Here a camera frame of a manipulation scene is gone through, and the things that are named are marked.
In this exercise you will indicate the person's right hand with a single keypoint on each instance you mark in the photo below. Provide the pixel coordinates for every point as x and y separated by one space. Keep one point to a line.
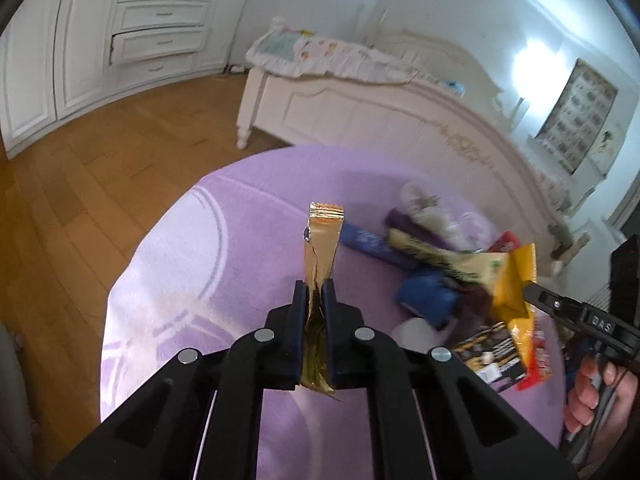
585 395

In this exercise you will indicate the yellow and red snack bag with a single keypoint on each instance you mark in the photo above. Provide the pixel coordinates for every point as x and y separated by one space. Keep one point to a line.
515 300

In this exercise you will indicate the blue wrapper with white print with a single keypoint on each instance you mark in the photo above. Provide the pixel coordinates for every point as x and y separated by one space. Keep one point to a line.
367 242

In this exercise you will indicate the white carved bed frame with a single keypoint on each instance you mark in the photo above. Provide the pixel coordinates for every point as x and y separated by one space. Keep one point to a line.
350 110

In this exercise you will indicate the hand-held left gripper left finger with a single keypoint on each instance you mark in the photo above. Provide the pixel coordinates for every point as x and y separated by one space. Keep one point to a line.
300 320

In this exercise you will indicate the white crumpled wrapper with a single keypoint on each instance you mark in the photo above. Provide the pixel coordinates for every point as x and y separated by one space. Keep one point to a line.
420 200

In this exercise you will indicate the black printed packet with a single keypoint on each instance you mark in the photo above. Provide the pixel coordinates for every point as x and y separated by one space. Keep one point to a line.
495 355

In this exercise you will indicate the dark maroon wrapper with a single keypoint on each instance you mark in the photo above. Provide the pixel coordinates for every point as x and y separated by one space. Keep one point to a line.
472 302

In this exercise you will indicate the printed wall hanging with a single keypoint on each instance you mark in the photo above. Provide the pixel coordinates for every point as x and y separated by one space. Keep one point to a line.
575 115

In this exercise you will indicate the white wardrobe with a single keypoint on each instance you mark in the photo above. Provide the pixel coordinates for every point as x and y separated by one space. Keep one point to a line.
75 50

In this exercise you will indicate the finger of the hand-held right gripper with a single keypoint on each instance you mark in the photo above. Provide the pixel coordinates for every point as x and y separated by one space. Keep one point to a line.
555 305

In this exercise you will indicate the blue packet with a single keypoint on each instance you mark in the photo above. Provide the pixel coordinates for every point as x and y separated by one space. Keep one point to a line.
425 295

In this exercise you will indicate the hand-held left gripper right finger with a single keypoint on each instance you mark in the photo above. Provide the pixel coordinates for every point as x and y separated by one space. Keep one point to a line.
330 320

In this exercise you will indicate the pale yellow long wrapper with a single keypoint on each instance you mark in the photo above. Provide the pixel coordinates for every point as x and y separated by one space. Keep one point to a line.
465 265

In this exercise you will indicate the blue plush toy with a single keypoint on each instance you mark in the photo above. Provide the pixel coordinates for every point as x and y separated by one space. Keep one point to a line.
452 86

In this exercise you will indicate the white wardrobe drawer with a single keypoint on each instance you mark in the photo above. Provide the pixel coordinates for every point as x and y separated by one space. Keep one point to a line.
160 42

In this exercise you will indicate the clear plastic bag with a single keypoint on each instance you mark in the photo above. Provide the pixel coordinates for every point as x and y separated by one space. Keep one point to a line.
470 230

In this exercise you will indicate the white frilled printed quilt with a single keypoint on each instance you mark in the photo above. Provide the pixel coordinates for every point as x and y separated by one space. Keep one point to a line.
320 55

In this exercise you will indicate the purple wrapper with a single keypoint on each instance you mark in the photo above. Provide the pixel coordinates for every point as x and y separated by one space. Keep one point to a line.
400 220

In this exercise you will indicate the purple printed cloth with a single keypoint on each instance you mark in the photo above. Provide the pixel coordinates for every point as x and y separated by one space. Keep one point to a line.
240 240

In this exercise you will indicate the gold foil wrapper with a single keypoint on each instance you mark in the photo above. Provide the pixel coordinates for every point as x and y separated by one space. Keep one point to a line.
322 240

